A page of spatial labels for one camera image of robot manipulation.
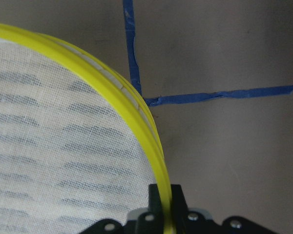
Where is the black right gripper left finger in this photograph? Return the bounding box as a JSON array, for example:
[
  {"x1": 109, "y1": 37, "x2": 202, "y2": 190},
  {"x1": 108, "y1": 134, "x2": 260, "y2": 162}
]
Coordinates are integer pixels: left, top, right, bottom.
[{"x1": 148, "y1": 184, "x2": 164, "y2": 219}]

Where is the yellow top steamer layer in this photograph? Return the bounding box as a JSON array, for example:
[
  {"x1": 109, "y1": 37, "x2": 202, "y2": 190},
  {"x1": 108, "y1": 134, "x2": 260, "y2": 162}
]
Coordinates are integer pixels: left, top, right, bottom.
[{"x1": 0, "y1": 24, "x2": 174, "y2": 234}]

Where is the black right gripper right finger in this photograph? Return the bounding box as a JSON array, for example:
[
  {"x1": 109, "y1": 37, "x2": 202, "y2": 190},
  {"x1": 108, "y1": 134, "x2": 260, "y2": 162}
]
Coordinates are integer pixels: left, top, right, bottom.
[{"x1": 171, "y1": 184, "x2": 188, "y2": 219}]

